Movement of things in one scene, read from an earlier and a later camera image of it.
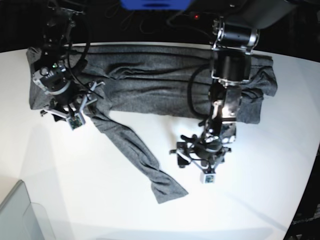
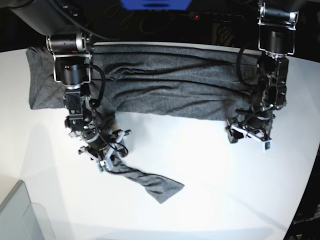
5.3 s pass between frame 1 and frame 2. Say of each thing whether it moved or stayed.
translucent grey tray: stayed
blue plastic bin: stayed
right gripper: moved
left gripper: moved
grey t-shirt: stayed
